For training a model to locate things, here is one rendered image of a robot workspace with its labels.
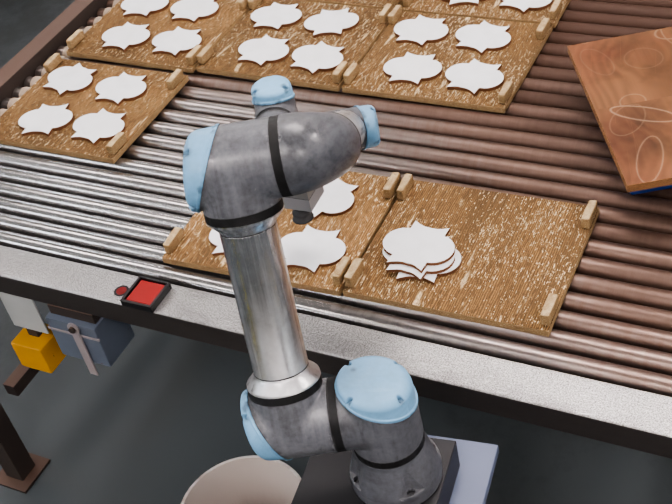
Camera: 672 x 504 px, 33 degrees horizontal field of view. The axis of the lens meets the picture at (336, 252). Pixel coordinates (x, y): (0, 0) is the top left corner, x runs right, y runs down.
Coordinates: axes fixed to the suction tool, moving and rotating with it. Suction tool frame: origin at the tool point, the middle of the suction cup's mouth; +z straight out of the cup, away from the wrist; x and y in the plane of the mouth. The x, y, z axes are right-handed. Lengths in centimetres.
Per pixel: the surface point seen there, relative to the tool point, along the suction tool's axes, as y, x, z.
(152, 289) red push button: 28.5, 17.1, 9.6
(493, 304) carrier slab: -40.2, 6.5, 8.9
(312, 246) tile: -0.2, -0.4, 8.1
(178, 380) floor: 76, -29, 103
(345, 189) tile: -0.1, -18.6, 8.1
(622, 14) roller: -41, -99, 12
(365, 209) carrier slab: -6.3, -14.2, 8.9
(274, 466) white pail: 15, 14, 68
